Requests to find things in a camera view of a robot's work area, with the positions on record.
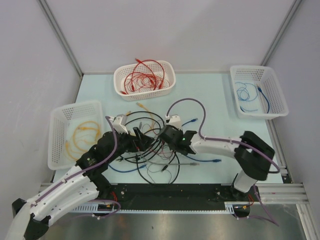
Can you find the yellow cable in left basket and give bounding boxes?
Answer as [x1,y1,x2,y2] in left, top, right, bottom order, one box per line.
[64,120,103,161]

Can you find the white slotted cable duct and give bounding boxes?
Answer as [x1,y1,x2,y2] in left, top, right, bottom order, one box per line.
[70,202,250,214]

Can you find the black cable large loop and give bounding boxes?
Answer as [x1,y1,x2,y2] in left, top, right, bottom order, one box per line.
[136,149,181,185]

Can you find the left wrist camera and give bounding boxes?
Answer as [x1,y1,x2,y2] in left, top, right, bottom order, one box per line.
[105,114,129,134]

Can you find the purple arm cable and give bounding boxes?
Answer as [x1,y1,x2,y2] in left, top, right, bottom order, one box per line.
[166,98,281,174]
[29,115,121,207]

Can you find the thin red wire in basket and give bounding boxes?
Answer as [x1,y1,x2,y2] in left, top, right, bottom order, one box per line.
[122,72,171,93]

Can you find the black cable coil left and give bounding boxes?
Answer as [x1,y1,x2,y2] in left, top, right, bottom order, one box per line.
[118,111,167,163]

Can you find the thin black wire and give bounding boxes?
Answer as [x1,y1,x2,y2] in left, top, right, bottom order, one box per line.
[146,162,176,185]

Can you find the blue ethernet cable left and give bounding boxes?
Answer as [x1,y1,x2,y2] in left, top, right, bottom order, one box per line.
[109,118,200,174]

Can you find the white basket right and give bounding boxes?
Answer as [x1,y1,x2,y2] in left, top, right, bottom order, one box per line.
[230,65,289,120]

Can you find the blue ethernet cable in basket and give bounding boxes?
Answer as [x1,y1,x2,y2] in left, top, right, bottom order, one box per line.
[256,86,271,115]

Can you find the white basket top centre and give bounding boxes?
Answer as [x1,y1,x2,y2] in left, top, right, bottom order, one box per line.
[113,59,176,101]

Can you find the yellow ethernet cable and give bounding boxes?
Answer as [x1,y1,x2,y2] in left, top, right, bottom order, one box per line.
[126,102,155,122]

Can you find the red ethernet cable in basket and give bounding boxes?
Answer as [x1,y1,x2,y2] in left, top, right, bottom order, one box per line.
[129,59,167,90]

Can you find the grey ethernet cable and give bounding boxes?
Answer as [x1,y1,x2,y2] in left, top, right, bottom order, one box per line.
[134,121,200,167]

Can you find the white basket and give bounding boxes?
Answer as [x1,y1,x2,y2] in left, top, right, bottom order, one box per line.
[47,100,104,171]
[113,59,176,101]
[230,65,289,120]

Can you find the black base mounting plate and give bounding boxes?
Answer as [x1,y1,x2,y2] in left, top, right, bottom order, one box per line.
[94,183,254,211]

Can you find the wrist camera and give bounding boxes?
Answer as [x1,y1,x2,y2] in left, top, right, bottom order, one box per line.
[105,114,129,134]
[165,114,182,130]

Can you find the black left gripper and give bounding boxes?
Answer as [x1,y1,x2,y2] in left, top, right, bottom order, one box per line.
[106,126,154,164]

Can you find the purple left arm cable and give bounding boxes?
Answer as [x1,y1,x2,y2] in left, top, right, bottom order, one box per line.
[29,115,121,207]

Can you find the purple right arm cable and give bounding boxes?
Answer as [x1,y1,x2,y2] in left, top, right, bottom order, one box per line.
[166,98,281,174]

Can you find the thin blue wire coil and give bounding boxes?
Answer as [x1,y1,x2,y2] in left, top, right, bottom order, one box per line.
[236,86,251,102]

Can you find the white basket left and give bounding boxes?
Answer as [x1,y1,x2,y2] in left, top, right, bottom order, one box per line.
[47,100,104,171]

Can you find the red ethernet cable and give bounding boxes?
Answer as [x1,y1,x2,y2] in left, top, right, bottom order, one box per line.
[134,57,157,87]
[129,59,167,90]
[121,71,156,95]

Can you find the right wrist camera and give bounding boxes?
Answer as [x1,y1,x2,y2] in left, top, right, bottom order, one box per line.
[165,114,182,130]

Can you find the blue ethernet cable right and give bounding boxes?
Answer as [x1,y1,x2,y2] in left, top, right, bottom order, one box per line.
[186,154,223,164]

